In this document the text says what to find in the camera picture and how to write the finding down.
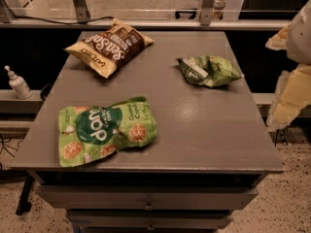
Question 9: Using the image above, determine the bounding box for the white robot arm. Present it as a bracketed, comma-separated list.
[265, 0, 311, 130]

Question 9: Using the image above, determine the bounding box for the green jalapeno chip bag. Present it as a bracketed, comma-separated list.
[177, 55, 242, 88]

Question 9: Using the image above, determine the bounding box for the green coconut crunch snack bag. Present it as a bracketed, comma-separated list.
[58, 97, 157, 167]

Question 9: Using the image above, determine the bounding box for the yellow brown sea salt bag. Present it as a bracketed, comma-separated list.
[65, 18, 154, 79]

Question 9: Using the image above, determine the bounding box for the grey drawer cabinet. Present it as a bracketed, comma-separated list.
[13, 32, 283, 233]

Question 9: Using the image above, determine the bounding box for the lower grey drawer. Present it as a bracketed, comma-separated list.
[66, 210, 232, 230]

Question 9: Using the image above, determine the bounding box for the grey drawer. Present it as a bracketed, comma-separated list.
[36, 185, 258, 211]
[66, 210, 232, 230]

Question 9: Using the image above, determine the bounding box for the upper grey drawer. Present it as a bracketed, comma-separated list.
[36, 185, 258, 211]

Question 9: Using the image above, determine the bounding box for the white pump bottle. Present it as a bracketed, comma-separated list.
[5, 65, 32, 100]

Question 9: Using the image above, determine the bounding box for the metal frame leg left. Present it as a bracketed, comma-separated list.
[73, 0, 90, 23]

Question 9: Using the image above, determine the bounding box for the metal frame leg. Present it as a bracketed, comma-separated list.
[200, 0, 215, 26]
[73, 0, 90, 23]

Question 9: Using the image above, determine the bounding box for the metal frame leg right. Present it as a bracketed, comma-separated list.
[200, 0, 215, 26]

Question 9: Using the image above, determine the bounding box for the black cable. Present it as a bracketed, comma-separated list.
[0, 0, 115, 26]

